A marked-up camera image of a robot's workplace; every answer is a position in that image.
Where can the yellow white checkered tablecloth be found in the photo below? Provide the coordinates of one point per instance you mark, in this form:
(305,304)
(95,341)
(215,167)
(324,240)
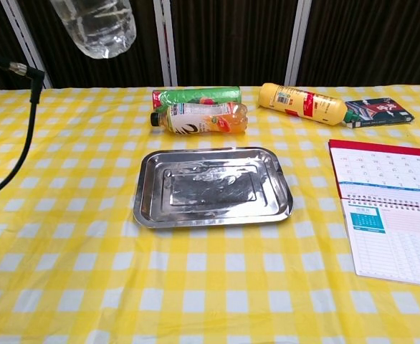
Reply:
(195,272)

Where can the dark blue printed box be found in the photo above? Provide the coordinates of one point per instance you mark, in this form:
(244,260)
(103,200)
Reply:
(378,111)

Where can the transparent water bottle white cap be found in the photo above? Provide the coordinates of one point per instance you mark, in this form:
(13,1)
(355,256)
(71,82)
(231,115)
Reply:
(99,28)

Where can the white partition post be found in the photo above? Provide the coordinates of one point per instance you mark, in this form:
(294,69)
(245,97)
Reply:
(25,36)
(165,39)
(297,39)

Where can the rectangular metal tray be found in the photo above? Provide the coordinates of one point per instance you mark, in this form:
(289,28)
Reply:
(210,190)

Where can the orange juice bottle black cap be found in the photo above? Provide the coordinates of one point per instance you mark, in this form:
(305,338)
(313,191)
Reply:
(203,122)

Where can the red spiral desk calendar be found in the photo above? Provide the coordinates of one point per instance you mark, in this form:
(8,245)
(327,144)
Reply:
(389,200)

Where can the yellow bottle green cap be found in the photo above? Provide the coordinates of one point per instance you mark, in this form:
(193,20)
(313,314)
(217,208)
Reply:
(303,104)

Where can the green snack canister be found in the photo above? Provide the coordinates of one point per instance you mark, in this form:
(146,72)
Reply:
(195,94)

